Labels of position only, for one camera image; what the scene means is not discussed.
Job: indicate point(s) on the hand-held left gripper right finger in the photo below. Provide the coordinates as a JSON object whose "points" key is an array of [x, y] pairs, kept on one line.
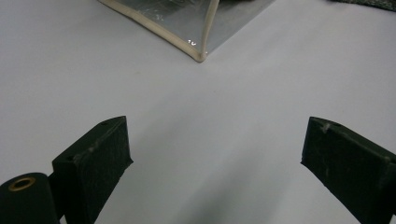
{"points": [[351, 168]]}

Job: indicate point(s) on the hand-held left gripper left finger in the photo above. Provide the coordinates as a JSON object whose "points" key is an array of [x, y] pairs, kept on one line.
{"points": [[93, 168]]}

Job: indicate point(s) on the white table cover sheet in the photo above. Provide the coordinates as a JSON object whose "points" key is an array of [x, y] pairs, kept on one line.
{"points": [[199, 109]]}

